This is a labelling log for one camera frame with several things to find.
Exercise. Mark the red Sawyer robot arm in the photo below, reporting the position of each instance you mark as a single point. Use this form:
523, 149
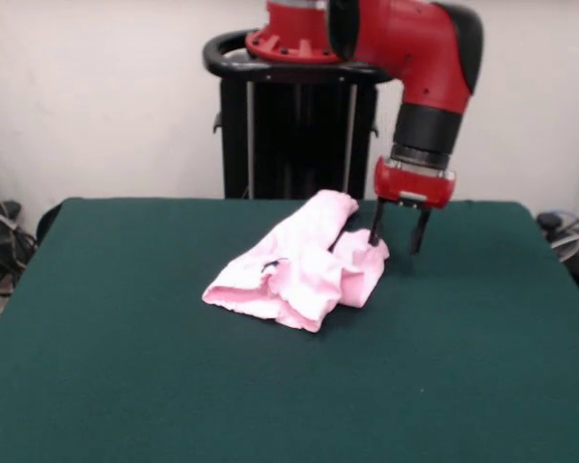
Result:
415, 58

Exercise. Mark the grey round stand base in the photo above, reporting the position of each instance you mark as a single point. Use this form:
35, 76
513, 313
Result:
567, 246

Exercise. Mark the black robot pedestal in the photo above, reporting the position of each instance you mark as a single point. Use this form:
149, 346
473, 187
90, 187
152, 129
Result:
299, 140

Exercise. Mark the pink baby pants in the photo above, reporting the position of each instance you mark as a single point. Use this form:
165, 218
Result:
304, 270

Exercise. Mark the dark green table cloth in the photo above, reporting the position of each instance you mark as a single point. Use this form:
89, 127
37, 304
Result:
125, 362

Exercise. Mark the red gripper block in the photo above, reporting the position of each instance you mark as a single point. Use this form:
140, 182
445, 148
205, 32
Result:
410, 185

